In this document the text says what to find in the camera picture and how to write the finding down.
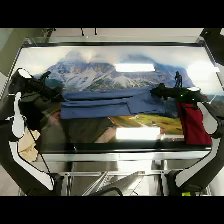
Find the red garment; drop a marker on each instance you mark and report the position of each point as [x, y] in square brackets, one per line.
[193, 125]

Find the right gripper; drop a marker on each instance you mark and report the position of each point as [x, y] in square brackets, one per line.
[159, 91]

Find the beige garment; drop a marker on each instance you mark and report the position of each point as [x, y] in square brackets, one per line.
[28, 146]

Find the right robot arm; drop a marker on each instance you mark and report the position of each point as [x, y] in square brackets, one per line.
[200, 133]

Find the silver frame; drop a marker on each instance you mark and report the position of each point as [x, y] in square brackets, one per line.
[110, 166]

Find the blue shirt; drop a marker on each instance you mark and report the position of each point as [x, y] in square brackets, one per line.
[110, 103]

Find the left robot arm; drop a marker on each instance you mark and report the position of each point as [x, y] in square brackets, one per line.
[20, 133]

